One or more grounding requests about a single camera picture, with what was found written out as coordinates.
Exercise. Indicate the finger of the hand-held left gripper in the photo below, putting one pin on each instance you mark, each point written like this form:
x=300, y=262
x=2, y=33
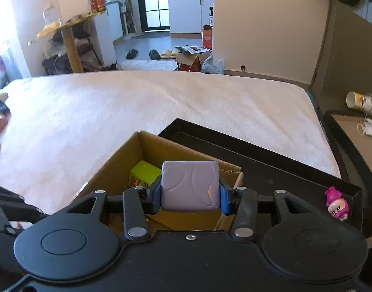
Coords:
x=18, y=211

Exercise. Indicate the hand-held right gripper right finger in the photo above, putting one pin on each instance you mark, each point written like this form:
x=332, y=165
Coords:
x=224, y=196

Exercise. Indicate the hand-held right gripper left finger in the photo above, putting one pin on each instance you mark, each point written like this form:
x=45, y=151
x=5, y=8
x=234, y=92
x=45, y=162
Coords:
x=155, y=196

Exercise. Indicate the green box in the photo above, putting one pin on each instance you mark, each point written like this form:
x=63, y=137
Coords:
x=143, y=172

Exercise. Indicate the purple-grey box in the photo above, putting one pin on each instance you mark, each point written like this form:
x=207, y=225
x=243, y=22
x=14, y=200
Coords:
x=189, y=188

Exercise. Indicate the black shallow tray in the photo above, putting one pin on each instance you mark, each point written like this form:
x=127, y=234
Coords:
x=280, y=170

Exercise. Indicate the pink-haired doll figure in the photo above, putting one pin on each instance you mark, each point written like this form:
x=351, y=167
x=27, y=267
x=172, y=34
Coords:
x=335, y=203

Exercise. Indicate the clear plastic bag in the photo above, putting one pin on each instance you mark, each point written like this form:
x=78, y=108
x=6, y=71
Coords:
x=213, y=67

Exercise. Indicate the white floor mat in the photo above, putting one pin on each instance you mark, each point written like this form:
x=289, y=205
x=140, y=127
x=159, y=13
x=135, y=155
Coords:
x=149, y=64

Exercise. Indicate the cardboard box with flaps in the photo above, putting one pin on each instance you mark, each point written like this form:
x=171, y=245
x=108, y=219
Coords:
x=189, y=62

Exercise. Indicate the black shoe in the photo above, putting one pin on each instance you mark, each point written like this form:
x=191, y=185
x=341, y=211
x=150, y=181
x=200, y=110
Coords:
x=132, y=54
x=154, y=54

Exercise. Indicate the beige slipper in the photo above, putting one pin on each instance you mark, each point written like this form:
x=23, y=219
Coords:
x=175, y=53
x=166, y=54

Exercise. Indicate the orange carton box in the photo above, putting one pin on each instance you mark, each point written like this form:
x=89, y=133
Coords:
x=207, y=38

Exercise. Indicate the white face mask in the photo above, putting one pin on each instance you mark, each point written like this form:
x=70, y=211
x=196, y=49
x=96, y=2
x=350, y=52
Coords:
x=371, y=127

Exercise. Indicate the stack of paper cups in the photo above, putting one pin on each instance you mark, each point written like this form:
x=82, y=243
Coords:
x=362, y=102

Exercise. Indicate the yellow table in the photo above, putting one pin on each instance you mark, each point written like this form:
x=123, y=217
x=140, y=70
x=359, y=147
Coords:
x=71, y=45

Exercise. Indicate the white low cabinet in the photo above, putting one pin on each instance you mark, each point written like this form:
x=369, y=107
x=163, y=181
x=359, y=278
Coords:
x=114, y=27

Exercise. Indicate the black spray bottle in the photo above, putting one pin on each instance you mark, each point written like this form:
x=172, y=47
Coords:
x=212, y=16

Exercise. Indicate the brown cardboard panel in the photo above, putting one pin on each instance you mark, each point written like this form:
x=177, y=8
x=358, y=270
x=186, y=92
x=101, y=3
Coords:
x=344, y=54

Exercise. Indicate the white kitchen cabinet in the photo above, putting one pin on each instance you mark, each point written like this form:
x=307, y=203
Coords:
x=186, y=12

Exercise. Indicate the black-framed glass door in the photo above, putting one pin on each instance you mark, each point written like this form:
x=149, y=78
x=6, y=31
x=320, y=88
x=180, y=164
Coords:
x=155, y=3

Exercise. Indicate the brown board with black frame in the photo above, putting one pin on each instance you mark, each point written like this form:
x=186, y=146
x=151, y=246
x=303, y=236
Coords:
x=347, y=127

